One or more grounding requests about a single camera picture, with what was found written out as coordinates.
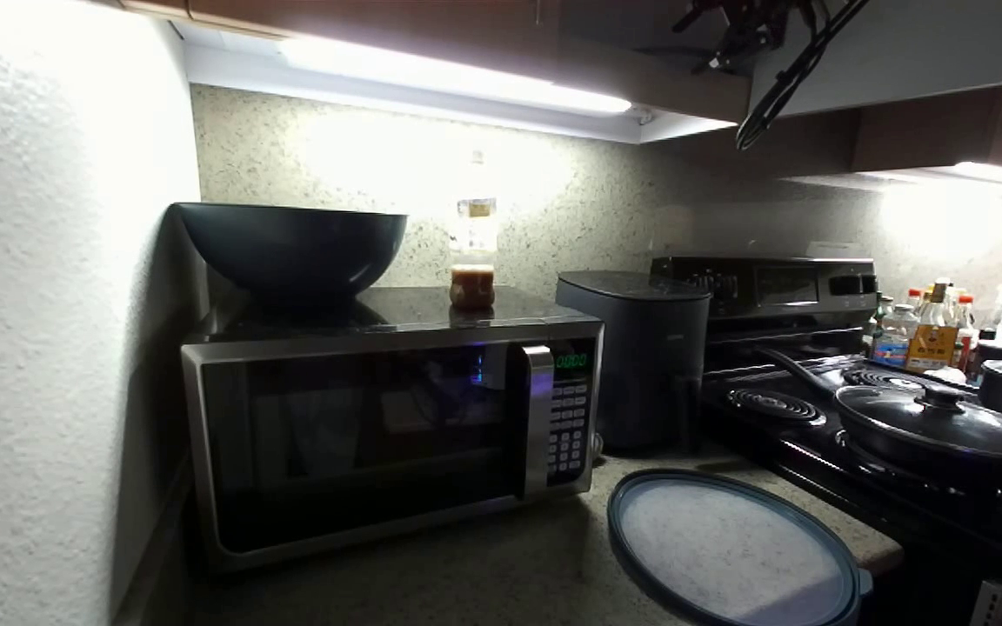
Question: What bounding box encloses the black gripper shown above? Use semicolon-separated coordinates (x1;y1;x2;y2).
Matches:
670;0;830;82

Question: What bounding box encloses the under-cabinet strip light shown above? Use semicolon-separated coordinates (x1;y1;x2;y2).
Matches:
179;18;749;150

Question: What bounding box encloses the glass pan lid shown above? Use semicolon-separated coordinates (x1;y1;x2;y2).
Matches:
830;375;1002;473

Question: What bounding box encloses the pale overhead panel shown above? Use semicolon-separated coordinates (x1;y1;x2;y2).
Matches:
743;0;1002;121

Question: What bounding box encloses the clear bottle blue label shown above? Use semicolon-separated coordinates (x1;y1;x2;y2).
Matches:
869;290;916;369

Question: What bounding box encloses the black air fryer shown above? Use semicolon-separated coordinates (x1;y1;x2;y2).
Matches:
552;269;717;461

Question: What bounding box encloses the black frying pan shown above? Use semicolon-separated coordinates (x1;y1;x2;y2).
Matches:
750;340;1002;491

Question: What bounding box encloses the yellow-labelled bottle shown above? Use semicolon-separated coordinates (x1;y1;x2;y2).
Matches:
905;275;964;375

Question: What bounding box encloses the bottle with amber liquid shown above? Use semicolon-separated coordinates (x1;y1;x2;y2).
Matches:
444;195;501;316

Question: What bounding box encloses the red-capped bottle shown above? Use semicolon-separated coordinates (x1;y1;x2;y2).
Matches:
951;294;985;375

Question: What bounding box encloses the black kitchen stove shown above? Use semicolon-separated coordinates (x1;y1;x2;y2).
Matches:
647;250;1002;626

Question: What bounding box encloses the dark round bowl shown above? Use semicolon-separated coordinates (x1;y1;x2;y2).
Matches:
167;200;409;309

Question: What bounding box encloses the stainless steel microwave oven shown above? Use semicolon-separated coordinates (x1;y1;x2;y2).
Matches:
179;287;610;579

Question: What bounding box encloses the wooden wall cabinet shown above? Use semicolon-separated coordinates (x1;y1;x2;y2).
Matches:
115;0;760;125

